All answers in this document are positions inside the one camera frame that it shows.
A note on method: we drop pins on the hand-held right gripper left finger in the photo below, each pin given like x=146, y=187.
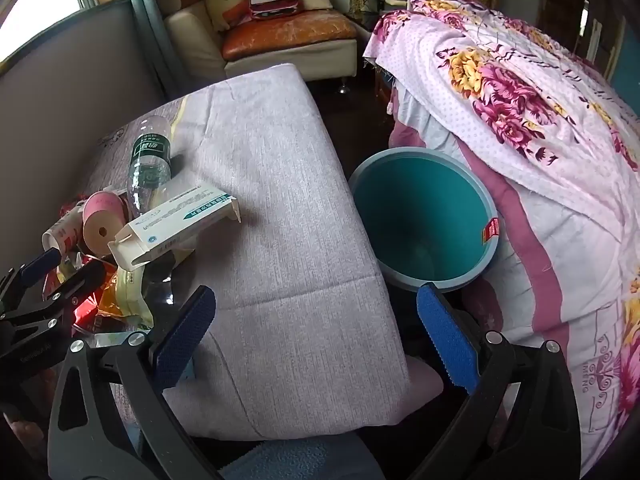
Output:
x=185, y=330

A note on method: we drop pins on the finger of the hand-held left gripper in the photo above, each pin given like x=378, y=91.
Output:
x=42, y=261
x=82, y=282

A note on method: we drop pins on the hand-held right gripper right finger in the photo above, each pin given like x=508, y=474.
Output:
x=445, y=340

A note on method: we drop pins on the red orange snack wrapper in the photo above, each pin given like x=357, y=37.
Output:
x=92, y=310

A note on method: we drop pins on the red white paper cup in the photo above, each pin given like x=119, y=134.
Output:
x=62, y=232

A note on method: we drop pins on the white medicine box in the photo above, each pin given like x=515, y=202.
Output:
x=170, y=225

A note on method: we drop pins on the teal trash bin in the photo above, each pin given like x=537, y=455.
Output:
x=425, y=210

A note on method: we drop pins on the clear plastic bottle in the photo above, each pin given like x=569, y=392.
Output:
x=147, y=160

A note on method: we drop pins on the person's left hand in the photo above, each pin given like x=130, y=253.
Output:
x=22, y=432

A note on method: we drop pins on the pink floral quilt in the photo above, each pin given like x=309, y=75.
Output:
x=525, y=110

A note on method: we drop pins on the teal curtain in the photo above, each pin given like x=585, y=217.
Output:
x=145, y=20

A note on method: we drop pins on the cream sofa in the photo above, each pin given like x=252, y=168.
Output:
x=195, y=45

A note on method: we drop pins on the orange seat cushion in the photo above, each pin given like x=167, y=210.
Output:
x=285, y=35

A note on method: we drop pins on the dark wooden door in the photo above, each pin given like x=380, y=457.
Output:
x=565, y=5

